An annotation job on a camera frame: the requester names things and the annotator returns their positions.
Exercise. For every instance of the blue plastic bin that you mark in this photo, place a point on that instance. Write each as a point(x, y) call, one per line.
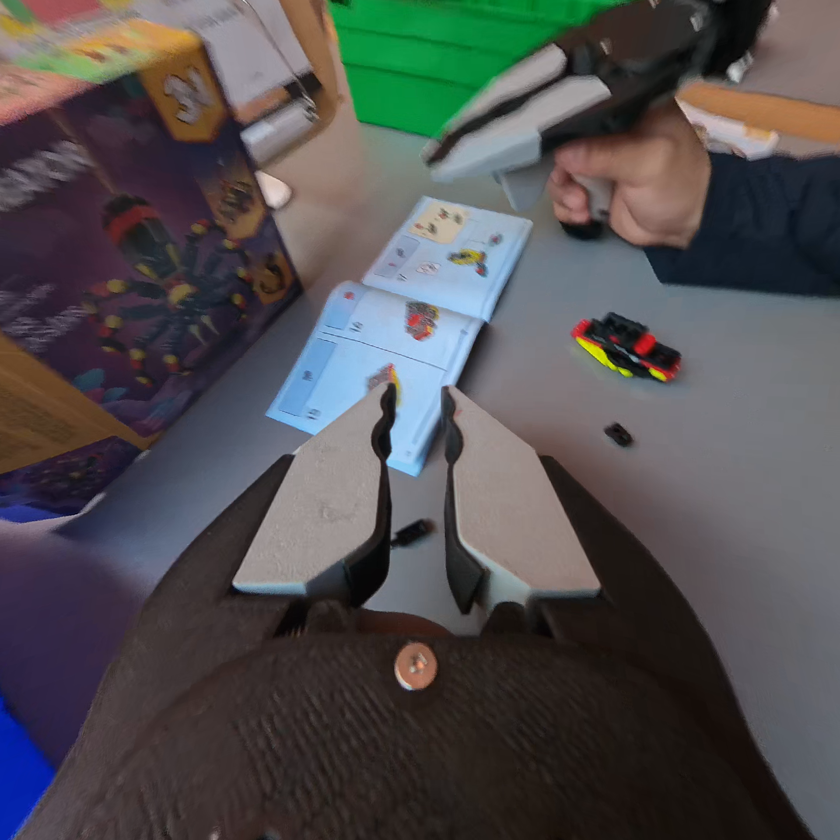
point(19, 774)

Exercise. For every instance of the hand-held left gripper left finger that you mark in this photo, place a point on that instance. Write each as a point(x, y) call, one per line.
point(321, 505)

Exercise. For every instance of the open instruction booklet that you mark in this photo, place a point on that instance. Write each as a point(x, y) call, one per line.
point(367, 341)

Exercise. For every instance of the white stand base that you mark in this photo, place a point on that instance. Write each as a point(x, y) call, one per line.
point(275, 131)

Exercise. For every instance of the printed paper sheet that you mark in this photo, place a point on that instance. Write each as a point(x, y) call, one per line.
point(249, 52)

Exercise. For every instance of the purple and yellow lego box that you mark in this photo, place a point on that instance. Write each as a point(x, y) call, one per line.
point(131, 262)

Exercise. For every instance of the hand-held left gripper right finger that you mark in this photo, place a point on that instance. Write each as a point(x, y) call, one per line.
point(512, 518)

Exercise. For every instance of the small black lego piece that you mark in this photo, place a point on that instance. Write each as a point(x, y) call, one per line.
point(410, 533)
point(618, 434)

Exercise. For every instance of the person's right forearm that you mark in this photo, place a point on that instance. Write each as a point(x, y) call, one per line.
point(768, 223)

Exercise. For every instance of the white flat object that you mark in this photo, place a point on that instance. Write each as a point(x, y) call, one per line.
point(735, 134)

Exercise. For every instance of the green plastic bin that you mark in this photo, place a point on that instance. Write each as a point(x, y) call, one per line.
point(407, 59)

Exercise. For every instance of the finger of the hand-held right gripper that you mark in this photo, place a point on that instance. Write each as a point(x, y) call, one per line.
point(518, 88)
point(499, 141)

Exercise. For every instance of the wooden document stand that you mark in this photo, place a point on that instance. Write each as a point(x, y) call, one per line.
point(321, 59)

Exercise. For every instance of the black red yellow lego assembly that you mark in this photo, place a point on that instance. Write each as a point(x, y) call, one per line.
point(630, 344)

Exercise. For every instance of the person's right hand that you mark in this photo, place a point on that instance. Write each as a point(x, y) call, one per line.
point(656, 184)

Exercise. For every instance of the wooden board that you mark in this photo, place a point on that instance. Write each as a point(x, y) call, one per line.
point(768, 111)

